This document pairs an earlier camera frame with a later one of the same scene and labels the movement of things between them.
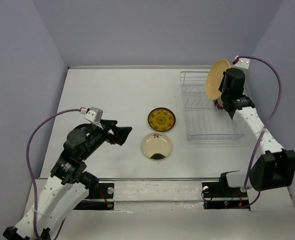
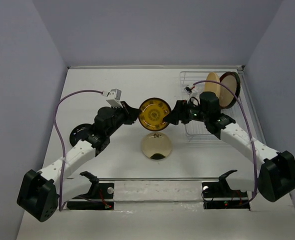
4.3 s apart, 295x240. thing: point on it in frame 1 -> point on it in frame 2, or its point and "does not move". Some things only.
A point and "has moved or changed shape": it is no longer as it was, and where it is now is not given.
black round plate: [82, 129] does not move
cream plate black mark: [156, 145] does not move
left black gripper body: [100, 135] -> [117, 119]
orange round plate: [214, 78] has moved or changed shape
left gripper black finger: [121, 134] -> [129, 114]
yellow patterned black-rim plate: [161, 119] has moved or changed shape
